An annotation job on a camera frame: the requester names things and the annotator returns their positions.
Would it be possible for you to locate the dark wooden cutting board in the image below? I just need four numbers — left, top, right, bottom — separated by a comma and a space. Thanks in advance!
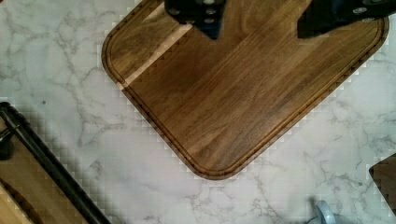
102, 0, 389, 180

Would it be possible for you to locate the dark wooden board corner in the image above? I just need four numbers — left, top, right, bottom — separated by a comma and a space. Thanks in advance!
369, 154, 396, 214

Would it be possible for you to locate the light blue cup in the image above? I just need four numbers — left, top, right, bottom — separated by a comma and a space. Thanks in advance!
307, 201, 337, 224

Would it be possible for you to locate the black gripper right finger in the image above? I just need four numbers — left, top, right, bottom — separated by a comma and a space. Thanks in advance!
297, 0, 396, 38

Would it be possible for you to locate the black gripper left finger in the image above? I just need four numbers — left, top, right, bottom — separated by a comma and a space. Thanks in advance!
164, 0, 227, 40

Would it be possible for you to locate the light wooden drawer cabinet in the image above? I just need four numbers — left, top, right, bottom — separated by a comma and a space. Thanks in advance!
0, 135, 88, 224

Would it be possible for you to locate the black metal drawer handle bar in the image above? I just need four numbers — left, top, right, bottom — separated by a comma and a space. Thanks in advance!
1, 102, 111, 224

